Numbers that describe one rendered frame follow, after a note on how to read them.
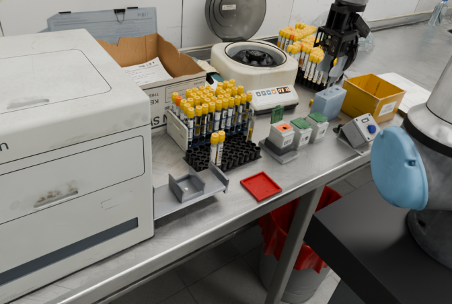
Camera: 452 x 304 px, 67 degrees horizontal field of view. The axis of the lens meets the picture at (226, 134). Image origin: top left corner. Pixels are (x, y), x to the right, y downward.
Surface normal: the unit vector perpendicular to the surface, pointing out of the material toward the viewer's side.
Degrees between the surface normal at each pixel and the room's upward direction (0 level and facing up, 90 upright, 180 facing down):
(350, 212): 4
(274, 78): 90
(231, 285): 0
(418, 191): 82
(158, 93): 94
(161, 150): 0
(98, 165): 90
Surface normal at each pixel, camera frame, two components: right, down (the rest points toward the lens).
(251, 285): 0.11, -0.80
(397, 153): -1.00, 0.04
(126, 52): 0.56, 0.50
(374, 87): -0.84, 0.24
